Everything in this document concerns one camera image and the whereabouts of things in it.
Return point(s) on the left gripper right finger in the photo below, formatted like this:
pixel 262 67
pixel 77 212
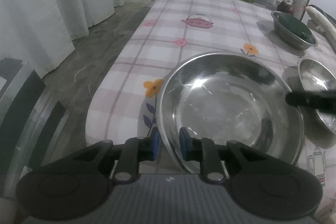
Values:
pixel 260 184

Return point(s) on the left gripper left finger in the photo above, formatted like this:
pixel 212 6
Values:
pixel 77 184

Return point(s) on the small steel bowl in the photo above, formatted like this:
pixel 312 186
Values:
pixel 291 29

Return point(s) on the green ceramic bowl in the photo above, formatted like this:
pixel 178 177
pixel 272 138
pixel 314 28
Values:
pixel 296 27

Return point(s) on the large steel bowl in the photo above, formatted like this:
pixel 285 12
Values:
pixel 226 97

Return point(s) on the white printed plate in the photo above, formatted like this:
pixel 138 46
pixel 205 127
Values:
pixel 315 77

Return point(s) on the glass chair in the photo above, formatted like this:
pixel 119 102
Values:
pixel 31 122

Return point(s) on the purple cabbage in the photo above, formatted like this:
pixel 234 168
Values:
pixel 285 7

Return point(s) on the checkered floral tablecloth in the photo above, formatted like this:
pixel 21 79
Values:
pixel 125 104

